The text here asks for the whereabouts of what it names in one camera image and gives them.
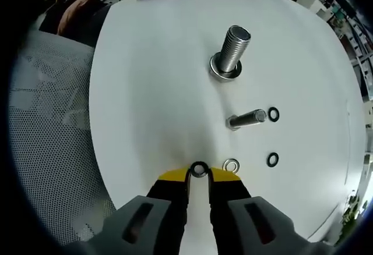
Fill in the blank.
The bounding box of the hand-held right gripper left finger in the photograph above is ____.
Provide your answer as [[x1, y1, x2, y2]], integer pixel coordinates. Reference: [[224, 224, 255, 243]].
[[87, 166, 192, 255]]

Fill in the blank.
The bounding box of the small silver washer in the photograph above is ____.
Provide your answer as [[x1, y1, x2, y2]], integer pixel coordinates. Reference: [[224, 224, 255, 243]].
[[222, 158, 241, 173]]

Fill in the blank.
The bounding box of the small black washer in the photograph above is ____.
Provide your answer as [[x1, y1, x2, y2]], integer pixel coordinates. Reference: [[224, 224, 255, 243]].
[[267, 151, 280, 167], [267, 107, 281, 122], [189, 161, 210, 179]]

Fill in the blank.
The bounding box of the large threaded steel stud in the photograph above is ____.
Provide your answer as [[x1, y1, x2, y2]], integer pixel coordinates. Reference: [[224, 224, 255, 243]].
[[209, 24, 252, 82]]

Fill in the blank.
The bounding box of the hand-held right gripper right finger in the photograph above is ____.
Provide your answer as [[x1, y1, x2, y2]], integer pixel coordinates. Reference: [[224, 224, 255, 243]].
[[206, 167, 321, 255]]

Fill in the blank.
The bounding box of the shelf with white bins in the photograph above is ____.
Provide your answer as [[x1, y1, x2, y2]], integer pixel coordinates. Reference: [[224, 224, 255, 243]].
[[331, 0, 373, 99]]

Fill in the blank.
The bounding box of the grey mesh office chair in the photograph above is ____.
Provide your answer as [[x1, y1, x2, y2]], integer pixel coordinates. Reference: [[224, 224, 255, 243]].
[[8, 30, 118, 247]]

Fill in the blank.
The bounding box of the small threaded steel stud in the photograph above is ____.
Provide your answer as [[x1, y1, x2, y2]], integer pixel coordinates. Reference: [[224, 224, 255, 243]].
[[226, 108, 268, 132]]

